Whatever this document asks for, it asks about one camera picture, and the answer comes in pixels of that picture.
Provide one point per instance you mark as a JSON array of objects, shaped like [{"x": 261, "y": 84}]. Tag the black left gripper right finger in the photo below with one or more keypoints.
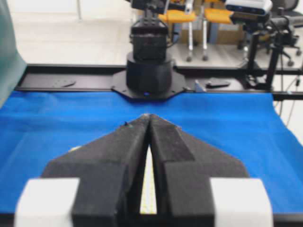
[{"x": 199, "y": 185}]

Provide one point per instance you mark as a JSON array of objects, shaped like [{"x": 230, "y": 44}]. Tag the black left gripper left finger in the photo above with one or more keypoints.
[{"x": 86, "y": 187}]

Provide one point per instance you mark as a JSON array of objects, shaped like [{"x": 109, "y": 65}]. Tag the yellow white towel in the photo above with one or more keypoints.
[{"x": 148, "y": 204}]

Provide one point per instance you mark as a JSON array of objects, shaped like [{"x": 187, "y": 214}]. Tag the blue table cloth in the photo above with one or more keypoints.
[{"x": 37, "y": 126}]

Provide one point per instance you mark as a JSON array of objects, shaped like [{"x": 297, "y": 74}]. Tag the green backdrop curtain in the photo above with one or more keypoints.
[{"x": 12, "y": 65}]

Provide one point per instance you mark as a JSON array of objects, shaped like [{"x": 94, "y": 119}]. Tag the black office chair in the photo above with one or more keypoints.
[{"x": 282, "y": 22}]

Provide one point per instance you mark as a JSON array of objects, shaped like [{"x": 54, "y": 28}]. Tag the yellow chair left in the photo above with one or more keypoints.
[{"x": 180, "y": 12}]

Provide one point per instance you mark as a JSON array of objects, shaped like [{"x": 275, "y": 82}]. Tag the yellow chair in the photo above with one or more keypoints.
[
  {"x": 217, "y": 25},
  {"x": 180, "y": 12}
]

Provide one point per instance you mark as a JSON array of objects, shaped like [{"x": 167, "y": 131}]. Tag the yellow chair right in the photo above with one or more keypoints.
[{"x": 217, "y": 25}]

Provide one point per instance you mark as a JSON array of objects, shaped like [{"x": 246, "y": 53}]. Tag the black aluminium table rail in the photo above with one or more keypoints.
[{"x": 73, "y": 78}]

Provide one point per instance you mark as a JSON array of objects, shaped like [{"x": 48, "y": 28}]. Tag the white depth camera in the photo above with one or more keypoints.
[{"x": 254, "y": 7}]

